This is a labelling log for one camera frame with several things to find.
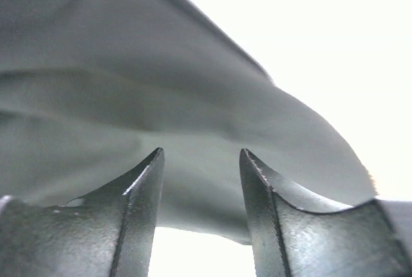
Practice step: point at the black trousers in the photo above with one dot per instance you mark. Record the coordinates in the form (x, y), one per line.
(90, 87)

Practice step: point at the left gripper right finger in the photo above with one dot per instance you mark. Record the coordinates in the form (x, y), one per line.
(296, 232)

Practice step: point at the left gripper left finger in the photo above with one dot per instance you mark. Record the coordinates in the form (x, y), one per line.
(107, 232)

